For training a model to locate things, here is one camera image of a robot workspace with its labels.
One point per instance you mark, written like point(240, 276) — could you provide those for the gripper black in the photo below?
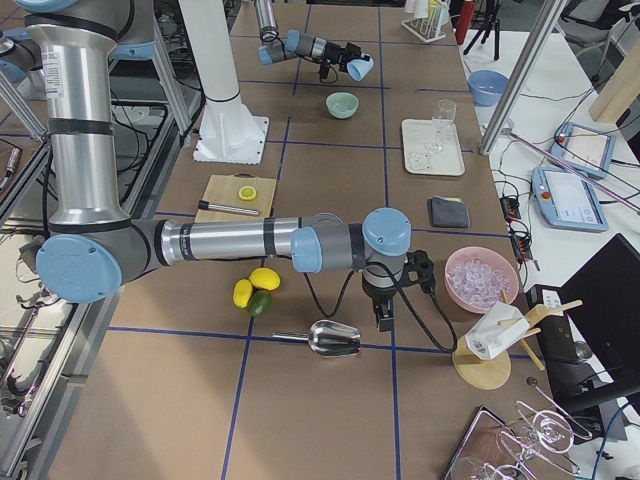
point(378, 296)
point(336, 50)

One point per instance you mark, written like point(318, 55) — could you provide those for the light blue plastic cup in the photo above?
point(359, 68)

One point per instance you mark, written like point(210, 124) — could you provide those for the green ceramic bowl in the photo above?
point(342, 105)

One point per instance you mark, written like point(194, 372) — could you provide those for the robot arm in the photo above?
point(95, 247)
point(275, 49)

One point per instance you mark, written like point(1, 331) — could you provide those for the metal ice scoop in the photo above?
point(328, 339)

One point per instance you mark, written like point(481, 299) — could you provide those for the pink bowl with ice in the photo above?
point(477, 277)

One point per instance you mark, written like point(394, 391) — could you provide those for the blue plastic bowl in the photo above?
point(487, 87)

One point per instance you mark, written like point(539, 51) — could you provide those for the cream serving tray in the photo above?
point(415, 135)

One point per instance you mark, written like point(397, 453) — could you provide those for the yellow plastic cup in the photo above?
point(438, 12)

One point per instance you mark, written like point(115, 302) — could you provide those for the wooden mug tree stand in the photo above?
point(493, 374)

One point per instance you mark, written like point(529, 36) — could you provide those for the clear wine glass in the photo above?
point(442, 121)

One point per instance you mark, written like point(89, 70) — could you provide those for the white paper carton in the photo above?
point(496, 331)

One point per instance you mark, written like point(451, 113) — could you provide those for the red cylinder bottle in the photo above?
point(464, 20)

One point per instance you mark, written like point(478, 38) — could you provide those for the green lime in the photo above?
point(259, 303)

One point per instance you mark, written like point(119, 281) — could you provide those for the grey folded cloth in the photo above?
point(448, 213)

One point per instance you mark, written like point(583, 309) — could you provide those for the yellow lemon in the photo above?
point(265, 278)
point(242, 293)

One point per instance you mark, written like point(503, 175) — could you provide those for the black tripod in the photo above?
point(489, 23)

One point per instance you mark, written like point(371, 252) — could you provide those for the half lemon slice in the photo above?
point(247, 193)

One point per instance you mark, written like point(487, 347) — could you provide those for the wooden cutting board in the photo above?
point(223, 189)

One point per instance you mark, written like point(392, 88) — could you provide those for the near teach pendant tablet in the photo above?
point(566, 201)

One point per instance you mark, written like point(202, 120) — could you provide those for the teach pendant tablet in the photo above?
point(566, 201)
point(585, 148)

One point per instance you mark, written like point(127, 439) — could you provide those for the far teach pendant tablet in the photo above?
point(585, 148)

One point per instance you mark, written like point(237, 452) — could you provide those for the white wire cup rack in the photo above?
point(419, 25)

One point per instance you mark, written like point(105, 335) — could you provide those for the aluminium frame post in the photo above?
point(542, 28)

